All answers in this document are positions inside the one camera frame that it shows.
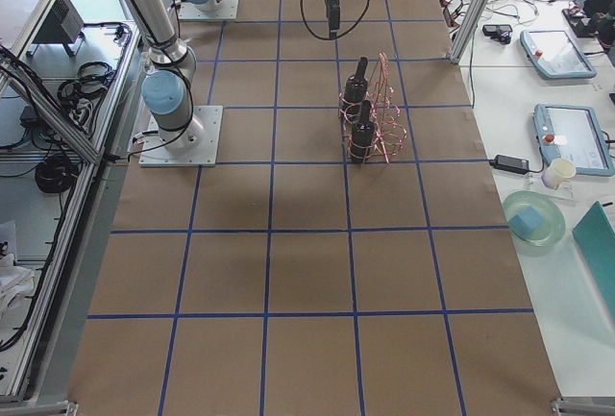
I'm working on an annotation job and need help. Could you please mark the blue teach pendant far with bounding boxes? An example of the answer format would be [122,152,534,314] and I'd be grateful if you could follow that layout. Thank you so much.
[519,30,597,80]

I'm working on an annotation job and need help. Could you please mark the blue teach pendant near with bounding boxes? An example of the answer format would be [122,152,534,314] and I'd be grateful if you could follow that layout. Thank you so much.
[532,104,614,177]

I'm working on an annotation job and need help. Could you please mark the aluminium frame post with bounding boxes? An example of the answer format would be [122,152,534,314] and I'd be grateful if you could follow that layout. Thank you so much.
[448,0,488,64]

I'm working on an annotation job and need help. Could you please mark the copper wire wine basket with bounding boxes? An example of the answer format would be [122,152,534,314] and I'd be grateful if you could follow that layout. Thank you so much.
[339,52,407,164]

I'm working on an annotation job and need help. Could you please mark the dark wine bottle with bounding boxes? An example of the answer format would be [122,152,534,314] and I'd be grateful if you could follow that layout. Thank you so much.
[341,57,368,120]
[350,100,375,163]

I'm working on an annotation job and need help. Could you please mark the dark wine bottle near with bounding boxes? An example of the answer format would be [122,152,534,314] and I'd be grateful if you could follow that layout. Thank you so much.
[350,100,375,163]

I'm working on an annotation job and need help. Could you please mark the teal board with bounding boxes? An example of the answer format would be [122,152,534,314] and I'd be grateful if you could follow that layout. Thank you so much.
[573,201,614,320]

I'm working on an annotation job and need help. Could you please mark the blue teach pendant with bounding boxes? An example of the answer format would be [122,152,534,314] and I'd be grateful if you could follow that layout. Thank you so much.
[519,30,597,80]
[532,104,614,177]

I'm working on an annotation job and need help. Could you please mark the grey control box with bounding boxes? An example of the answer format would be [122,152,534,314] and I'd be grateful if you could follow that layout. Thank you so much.
[26,0,85,57]

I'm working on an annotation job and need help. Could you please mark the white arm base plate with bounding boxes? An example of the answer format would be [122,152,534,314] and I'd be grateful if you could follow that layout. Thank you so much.
[179,0,239,22]
[138,106,223,167]

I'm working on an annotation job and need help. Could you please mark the white paper cup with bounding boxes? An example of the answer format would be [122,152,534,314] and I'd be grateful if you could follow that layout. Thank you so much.
[541,158,577,189]

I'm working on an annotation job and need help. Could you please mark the black power adapter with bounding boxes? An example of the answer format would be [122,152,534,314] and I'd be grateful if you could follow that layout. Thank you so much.
[489,155,529,175]

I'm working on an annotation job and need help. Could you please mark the dark wine bottle far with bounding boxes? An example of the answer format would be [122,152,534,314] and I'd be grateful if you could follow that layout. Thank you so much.
[341,57,368,120]

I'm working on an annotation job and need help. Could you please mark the blue foam block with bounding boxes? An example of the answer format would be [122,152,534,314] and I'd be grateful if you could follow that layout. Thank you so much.
[508,206,546,238]

